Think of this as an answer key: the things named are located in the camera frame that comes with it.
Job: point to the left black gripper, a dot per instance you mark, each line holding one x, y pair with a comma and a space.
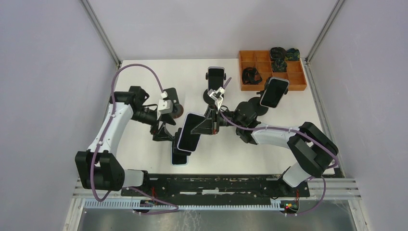
163, 134

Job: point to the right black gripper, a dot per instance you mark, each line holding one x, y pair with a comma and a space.
210, 126

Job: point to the lilac case phone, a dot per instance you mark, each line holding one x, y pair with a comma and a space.
187, 141

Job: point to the blue case phone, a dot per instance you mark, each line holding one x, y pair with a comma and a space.
179, 157

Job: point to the brown base phone stand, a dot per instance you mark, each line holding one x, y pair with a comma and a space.
177, 109

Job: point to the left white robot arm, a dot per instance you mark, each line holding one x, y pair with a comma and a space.
97, 166

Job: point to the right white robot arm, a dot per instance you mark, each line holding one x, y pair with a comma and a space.
313, 150

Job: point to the rear middle phone stand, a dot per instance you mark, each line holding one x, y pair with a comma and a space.
207, 99

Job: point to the rear middle phone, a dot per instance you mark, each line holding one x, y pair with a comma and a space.
215, 77

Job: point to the right phone stand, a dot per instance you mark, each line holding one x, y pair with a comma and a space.
255, 101

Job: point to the right tilted phone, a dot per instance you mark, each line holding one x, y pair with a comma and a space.
275, 88

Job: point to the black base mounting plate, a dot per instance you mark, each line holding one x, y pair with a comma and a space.
221, 189

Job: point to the black rolled item in tray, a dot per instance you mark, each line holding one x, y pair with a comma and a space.
251, 76

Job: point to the orange compartment tray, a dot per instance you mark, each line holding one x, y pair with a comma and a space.
261, 61

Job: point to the green rolled item middle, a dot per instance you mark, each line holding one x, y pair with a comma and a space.
279, 66

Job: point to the dark rolled item top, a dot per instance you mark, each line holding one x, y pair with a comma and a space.
277, 53

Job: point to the green rolled item corner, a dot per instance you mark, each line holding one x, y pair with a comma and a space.
292, 54

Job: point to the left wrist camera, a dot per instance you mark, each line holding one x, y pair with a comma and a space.
165, 107

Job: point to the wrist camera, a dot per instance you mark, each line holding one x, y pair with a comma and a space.
165, 107
217, 96

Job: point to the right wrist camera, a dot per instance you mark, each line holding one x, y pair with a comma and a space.
217, 96

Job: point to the white cable duct rail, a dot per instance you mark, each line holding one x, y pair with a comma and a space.
139, 204

